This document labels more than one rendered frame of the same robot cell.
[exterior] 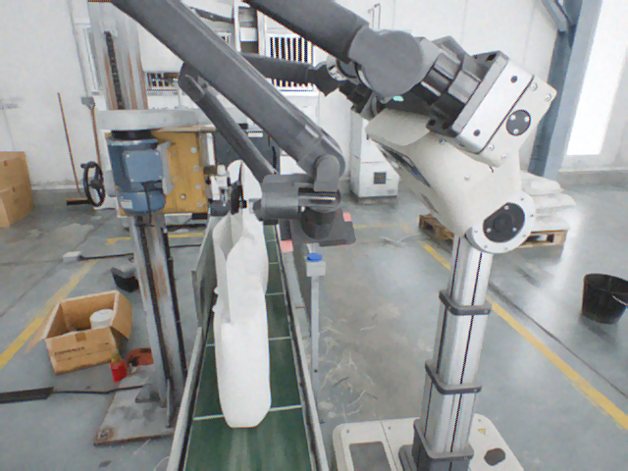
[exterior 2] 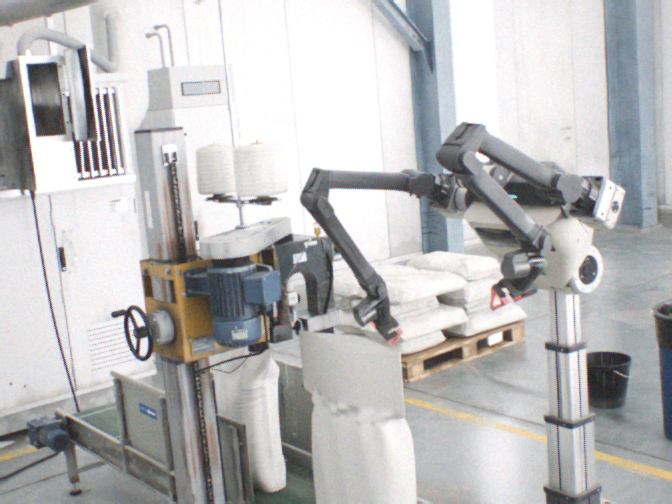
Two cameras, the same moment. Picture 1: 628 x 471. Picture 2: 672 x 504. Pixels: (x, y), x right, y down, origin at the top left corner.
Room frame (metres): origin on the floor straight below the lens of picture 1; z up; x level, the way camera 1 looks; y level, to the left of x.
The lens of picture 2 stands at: (-1.26, 1.65, 1.79)
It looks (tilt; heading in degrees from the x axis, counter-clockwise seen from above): 9 degrees down; 331
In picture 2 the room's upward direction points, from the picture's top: 5 degrees counter-clockwise
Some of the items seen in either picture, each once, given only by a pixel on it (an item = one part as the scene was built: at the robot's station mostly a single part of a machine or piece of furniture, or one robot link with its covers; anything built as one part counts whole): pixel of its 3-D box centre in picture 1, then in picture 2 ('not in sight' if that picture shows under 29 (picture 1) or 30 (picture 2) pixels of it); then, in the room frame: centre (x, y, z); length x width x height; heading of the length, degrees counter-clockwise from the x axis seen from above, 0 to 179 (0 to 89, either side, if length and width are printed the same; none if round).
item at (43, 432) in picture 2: not in sight; (52, 432); (3.07, 0.86, 0.35); 0.30 x 0.15 x 0.15; 9
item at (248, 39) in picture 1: (249, 51); (32, 125); (3.90, 0.58, 1.82); 0.51 x 0.27 x 0.71; 9
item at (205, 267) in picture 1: (210, 262); (175, 444); (2.01, 0.60, 0.54); 1.05 x 0.02 x 0.41; 9
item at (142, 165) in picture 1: (143, 169); (262, 291); (1.19, 0.53, 1.25); 0.10 x 0.08 x 0.12; 124
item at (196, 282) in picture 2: not in sight; (208, 282); (1.35, 0.64, 1.27); 0.12 x 0.09 x 0.09; 99
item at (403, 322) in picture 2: not in sight; (414, 320); (3.62, -1.66, 0.32); 0.66 x 0.43 x 0.15; 101
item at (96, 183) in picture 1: (94, 183); (137, 333); (1.46, 0.85, 1.13); 0.18 x 0.11 x 0.18; 9
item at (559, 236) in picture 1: (488, 228); (426, 341); (3.88, -1.92, 0.07); 1.20 x 0.82 x 0.14; 101
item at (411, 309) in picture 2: not in sight; (388, 301); (3.82, -1.59, 0.44); 0.66 x 0.42 x 0.14; 3
